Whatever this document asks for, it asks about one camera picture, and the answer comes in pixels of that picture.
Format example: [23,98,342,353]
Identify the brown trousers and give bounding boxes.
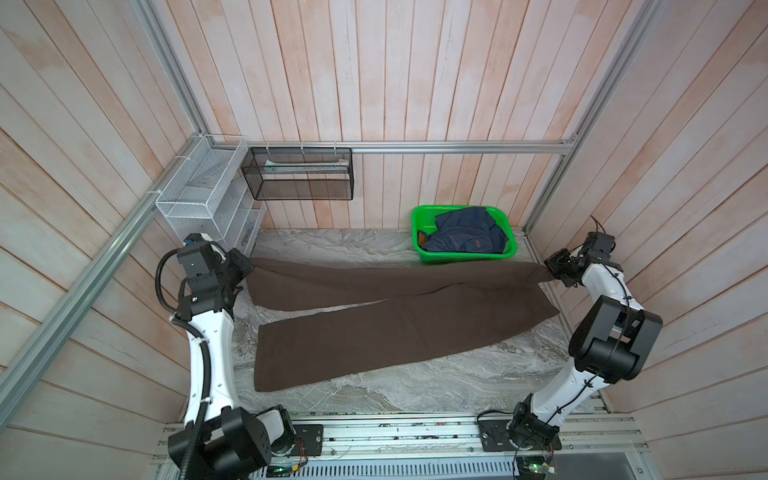
[246,258,559,392]

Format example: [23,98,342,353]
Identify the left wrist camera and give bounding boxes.
[183,233,212,246]

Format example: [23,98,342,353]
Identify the aluminium frame rail right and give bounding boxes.
[522,1,667,237]

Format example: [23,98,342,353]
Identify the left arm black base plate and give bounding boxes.
[271,424,324,458]

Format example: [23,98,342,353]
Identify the black corrugated cable conduit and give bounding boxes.
[154,247,228,480]

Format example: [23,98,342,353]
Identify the green plastic basket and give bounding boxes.
[411,205,517,264]

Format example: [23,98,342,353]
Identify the black wire mesh basket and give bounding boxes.
[241,146,355,201]

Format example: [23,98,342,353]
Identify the green circuit board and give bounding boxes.
[515,456,556,480]

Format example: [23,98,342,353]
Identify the aluminium frame rail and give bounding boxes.
[1,133,204,429]
[522,1,667,237]
[212,136,575,154]

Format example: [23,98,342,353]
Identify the left circuit board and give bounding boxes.
[265,461,305,478]

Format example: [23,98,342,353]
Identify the white wire mesh shelf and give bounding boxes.
[156,134,265,257]

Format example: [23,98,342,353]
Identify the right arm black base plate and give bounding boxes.
[477,419,562,452]

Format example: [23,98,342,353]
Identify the aluminium frame rail left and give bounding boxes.
[1,133,204,429]

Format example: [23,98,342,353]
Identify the navy blue trousers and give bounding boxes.
[417,207,509,255]

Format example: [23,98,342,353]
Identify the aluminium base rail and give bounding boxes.
[149,412,652,466]

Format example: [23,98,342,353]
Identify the aluminium frame rail back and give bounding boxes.
[212,136,575,154]

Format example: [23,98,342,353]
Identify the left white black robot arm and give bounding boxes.
[158,233,296,479]

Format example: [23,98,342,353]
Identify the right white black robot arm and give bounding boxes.
[506,230,663,450]

